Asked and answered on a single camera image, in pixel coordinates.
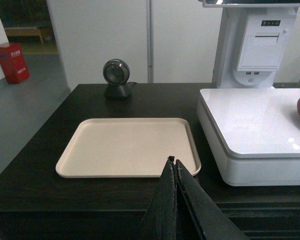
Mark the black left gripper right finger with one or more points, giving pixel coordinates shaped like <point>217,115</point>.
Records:
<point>209,221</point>

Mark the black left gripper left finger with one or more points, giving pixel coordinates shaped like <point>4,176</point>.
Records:
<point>160,219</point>

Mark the white checkout scale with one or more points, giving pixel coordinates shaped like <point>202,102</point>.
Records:
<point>253,133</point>

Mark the black checkout counter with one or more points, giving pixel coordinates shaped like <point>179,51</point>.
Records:
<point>37,204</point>

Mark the beige plastic tray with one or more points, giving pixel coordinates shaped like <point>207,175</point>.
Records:
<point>127,148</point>

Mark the black round barcode scanner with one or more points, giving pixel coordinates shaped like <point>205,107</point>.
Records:
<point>116,73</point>

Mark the white POS terminal stand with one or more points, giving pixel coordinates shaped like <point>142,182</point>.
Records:
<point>252,40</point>

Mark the red fire extinguisher box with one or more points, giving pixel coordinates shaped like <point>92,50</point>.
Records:
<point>13,63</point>

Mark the wooden bench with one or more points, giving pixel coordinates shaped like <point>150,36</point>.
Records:
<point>30,31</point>

